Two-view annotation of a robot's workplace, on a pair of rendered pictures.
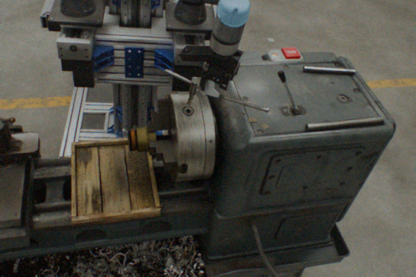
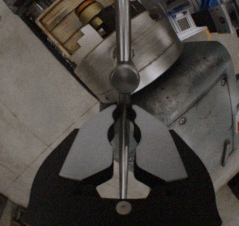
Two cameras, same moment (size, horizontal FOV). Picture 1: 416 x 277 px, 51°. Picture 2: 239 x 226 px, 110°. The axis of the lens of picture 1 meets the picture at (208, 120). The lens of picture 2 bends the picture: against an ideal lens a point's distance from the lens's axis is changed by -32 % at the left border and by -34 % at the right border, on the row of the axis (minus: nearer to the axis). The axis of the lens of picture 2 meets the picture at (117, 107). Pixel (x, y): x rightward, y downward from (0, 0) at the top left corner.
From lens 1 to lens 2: 1.23 m
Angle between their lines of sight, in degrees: 53
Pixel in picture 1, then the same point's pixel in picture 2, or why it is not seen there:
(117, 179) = not seen: hidden behind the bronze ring
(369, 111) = not seen: hidden behind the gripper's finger
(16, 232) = (13, 8)
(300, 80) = (216, 146)
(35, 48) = not seen: outside the picture
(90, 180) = (70, 4)
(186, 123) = (102, 62)
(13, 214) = (13, 0)
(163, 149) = (86, 44)
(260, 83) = (209, 121)
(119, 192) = (72, 25)
